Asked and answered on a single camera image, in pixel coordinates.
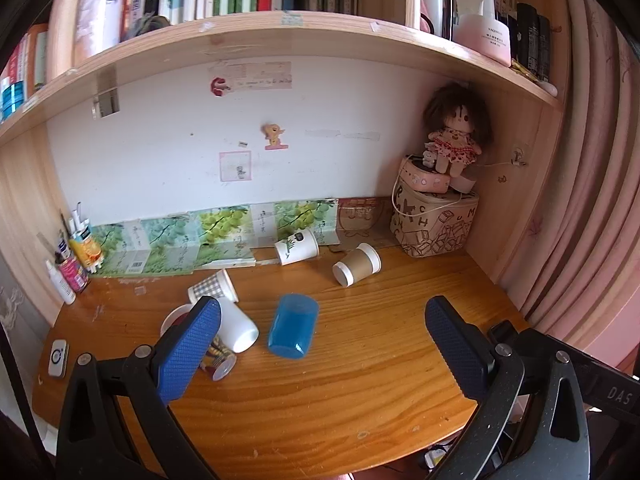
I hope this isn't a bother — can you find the checkered paper cup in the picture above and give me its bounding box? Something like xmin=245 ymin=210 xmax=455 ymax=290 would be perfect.
xmin=187 ymin=268 xmax=240 ymax=304

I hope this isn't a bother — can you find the red rimmed paper cup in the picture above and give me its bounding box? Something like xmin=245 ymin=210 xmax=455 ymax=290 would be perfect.
xmin=160 ymin=303 xmax=194 ymax=341

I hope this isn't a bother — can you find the pink curtain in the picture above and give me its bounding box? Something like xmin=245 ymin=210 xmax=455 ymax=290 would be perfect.
xmin=497 ymin=0 xmax=640 ymax=376

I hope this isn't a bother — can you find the clear wall hook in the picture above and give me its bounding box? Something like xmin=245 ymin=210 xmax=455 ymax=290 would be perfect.
xmin=91 ymin=71 xmax=122 ymax=120

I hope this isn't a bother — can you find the red sticker with taped note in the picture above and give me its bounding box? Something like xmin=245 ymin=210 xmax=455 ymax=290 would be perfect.
xmin=210 ymin=61 xmax=293 ymax=96

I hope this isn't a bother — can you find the pink music box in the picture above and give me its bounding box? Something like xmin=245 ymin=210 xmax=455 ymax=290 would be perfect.
xmin=397 ymin=155 xmax=478 ymax=196

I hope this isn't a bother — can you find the colourful printed paper cup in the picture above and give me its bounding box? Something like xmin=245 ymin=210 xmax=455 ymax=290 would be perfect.
xmin=199 ymin=337 xmax=237 ymax=382

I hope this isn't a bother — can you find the pink square wall sticker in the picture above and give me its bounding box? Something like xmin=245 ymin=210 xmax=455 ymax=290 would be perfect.
xmin=219 ymin=151 xmax=252 ymax=182

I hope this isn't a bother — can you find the brown paper cup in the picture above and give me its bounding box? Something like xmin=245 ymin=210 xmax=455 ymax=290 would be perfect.
xmin=332 ymin=243 xmax=382 ymax=287

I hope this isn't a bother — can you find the orange yellow bottle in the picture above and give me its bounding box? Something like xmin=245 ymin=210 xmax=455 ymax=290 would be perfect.
xmin=69 ymin=227 xmax=105 ymax=273

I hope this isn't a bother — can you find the row of black bottles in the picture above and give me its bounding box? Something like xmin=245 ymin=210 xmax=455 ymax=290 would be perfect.
xmin=510 ymin=2 xmax=552 ymax=83

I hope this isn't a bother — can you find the white lotion tube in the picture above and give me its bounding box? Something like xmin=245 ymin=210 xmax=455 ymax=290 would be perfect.
xmin=452 ymin=11 xmax=513 ymax=67

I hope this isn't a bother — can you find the duck wall sticker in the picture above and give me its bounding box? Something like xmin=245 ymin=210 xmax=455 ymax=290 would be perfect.
xmin=264 ymin=122 xmax=290 ymax=151

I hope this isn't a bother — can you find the pink tube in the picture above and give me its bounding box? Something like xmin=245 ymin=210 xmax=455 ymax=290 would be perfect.
xmin=55 ymin=252 xmax=91 ymax=293

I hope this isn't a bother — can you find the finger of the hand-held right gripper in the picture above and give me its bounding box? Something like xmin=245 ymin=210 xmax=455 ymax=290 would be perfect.
xmin=487 ymin=320 xmax=521 ymax=347

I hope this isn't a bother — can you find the green grape print carton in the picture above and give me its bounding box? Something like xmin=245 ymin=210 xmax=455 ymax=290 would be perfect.
xmin=272 ymin=199 xmax=338 ymax=247
xmin=197 ymin=206 xmax=257 ymax=267
xmin=92 ymin=222 xmax=151 ymax=277
xmin=140 ymin=216 xmax=202 ymax=274

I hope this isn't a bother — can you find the blue plastic cup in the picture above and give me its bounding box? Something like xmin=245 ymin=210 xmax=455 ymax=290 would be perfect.
xmin=267 ymin=294 xmax=320 ymax=360

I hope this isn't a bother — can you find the small white device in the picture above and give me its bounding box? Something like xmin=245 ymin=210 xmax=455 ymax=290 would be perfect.
xmin=48 ymin=340 xmax=69 ymax=377

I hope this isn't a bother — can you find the brown printed paper bag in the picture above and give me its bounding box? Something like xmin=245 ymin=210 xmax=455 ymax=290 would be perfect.
xmin=338 ymin=198 xmax=392 ymax=247

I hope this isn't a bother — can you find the printed fabric storage box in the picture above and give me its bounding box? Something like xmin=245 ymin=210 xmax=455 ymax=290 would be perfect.
xmin=390 ymin=185 xmax=480 ymax=258

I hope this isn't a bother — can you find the rag doll with brown hair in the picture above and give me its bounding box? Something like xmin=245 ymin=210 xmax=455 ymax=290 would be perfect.
xmin=422 ymin=82 xmax=493 ymax=180

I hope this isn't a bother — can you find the white plant print cup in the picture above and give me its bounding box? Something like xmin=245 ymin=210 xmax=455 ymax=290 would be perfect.
xmin=274 ymin=229 xmax=320 ymax=266

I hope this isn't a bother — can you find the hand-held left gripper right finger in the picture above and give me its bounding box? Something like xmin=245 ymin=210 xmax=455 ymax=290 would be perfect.
xmin=424 ymin=295 xmax=592 ymax=480

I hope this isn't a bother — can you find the wooden bookshelf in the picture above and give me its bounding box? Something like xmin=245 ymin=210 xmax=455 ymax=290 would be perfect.
xmin=0 ymin=0 xmax=571 ymax=331

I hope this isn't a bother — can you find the small white bottle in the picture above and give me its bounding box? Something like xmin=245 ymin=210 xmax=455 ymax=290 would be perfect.
xmin=46 ymin=260 xmax=77 ymax=305

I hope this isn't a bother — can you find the plain white cup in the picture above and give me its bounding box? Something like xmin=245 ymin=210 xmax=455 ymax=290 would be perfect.
xmin=215 ymin=297 xmax=260 ymax=354

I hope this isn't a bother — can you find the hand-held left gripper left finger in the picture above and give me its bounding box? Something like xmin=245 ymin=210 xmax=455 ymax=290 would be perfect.
xmin=56 ymin=296 xmax=222 ymax=480

